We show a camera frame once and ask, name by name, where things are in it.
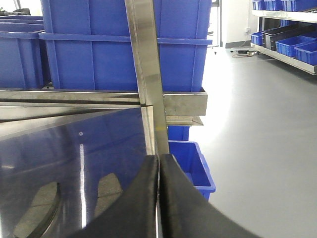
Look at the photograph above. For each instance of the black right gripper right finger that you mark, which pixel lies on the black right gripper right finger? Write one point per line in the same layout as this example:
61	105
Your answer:
185	213

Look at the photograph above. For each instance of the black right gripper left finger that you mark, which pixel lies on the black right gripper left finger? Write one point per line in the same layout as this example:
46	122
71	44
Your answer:
133	214

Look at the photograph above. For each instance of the small blue bin on floor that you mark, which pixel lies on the small blue bin on floor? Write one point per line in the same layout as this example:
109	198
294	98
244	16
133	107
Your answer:
191	160

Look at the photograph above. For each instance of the large blue crate right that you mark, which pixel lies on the large blue crate right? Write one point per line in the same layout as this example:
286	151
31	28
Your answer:
89	48

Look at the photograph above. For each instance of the blue crate far left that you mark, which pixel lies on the blue crate far left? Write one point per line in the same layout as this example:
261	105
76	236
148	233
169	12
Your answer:
23	55

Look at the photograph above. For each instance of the metal shelf with bins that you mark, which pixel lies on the metal shelf with bins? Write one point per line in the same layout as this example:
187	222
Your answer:
287	31

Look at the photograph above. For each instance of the stainless steel rack frame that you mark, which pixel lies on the stainless steel rack frame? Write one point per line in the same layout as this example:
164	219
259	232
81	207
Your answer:
144	42

